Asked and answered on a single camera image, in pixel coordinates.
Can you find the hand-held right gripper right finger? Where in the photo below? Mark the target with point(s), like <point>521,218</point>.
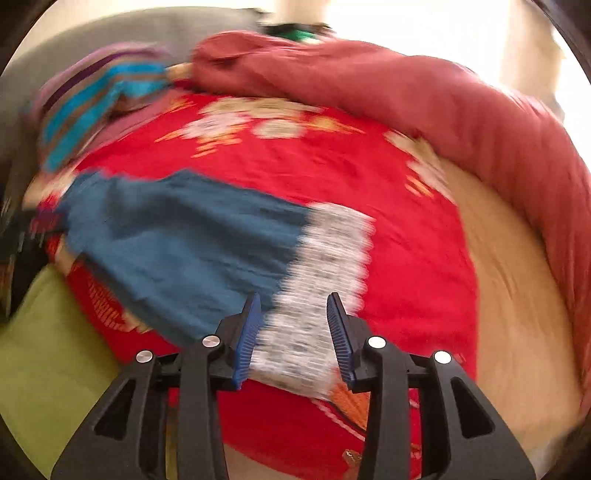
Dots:
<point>341,341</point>

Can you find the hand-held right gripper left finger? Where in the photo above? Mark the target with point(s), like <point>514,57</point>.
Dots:
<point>244,341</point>

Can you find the blue pants with patterned waistband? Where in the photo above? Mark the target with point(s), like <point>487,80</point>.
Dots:
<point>184,240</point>

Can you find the person's right hand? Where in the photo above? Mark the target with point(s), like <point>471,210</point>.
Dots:
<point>353,457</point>

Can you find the lime green cloth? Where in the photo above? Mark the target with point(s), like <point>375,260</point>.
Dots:
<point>46,360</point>

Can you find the red floral blanket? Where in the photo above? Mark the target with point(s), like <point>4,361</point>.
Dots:
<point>369,184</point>

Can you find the cream bed sheet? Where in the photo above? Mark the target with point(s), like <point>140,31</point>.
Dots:
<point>508,300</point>

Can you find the striped towel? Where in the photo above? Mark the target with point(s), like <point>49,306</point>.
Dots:
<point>92,101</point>

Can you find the pink quilted pillow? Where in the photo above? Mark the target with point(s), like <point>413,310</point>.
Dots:
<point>138,122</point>

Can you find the grey quilted headboard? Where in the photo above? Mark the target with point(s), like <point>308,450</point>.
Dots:
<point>69,46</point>

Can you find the cream cloth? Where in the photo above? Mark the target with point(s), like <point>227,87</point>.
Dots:
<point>180,71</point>

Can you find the dusty pink quilt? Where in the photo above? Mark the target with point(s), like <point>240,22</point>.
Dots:
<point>415,92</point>

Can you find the green and black clothing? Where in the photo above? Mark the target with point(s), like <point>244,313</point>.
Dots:
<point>298,33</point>

